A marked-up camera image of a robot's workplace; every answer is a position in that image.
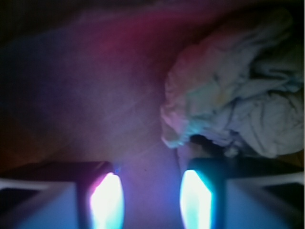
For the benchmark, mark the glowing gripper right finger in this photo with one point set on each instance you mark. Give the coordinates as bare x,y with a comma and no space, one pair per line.
244,193

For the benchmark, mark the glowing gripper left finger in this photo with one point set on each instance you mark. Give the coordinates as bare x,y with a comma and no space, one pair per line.
61,195

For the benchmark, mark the white paper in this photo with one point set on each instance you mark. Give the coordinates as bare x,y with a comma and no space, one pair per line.
240,87

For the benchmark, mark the brown paper bag tray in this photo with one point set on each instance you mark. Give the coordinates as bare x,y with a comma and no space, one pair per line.
83,80

